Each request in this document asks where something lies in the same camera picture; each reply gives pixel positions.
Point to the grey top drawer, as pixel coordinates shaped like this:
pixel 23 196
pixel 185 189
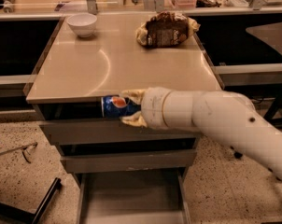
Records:
pixel 98 131

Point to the black bar on floor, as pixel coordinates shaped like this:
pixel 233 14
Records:
pixel 28 217

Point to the grey middle drawer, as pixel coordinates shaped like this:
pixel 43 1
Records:
pixel 128 161

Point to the grey bottom drawer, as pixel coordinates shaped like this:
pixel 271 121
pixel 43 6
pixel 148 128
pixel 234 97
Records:
pixel 133 197

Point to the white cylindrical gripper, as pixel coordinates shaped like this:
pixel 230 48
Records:
pixel 152 107

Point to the grey metal floor tool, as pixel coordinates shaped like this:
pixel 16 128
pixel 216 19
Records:
pixel 21 148

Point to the grey side table top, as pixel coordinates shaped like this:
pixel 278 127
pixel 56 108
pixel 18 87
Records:
pixel 270 34

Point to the grey drawer cabinet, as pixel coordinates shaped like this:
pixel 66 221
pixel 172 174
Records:
pixel 77 72

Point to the blue pepsi can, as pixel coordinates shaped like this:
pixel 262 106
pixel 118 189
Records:
pixel 115 107

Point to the white ceramic bowl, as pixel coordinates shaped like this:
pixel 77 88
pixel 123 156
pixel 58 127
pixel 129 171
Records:
pixel 82 24

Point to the grey drawer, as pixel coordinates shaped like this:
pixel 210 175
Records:
pixel 133 197
pixel 98 131
pixel 128 161

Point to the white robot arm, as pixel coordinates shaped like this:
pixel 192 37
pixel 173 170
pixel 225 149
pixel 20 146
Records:
pixel 228 118

